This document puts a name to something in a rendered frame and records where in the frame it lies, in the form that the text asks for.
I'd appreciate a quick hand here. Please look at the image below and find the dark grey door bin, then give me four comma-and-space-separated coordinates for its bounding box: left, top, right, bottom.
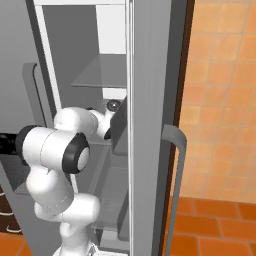
110, 96, 129, 157

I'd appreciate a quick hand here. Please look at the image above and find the glass fridge shelf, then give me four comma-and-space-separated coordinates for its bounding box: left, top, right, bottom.
70, 54, 128, 90
87, 142, 130, 234

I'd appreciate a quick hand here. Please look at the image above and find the grey fridge body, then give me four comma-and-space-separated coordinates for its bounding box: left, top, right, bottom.
32, 0, 132, 256

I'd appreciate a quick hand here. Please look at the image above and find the dark brown cupboard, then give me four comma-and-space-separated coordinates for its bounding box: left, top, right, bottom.
0, 185, 23, 235

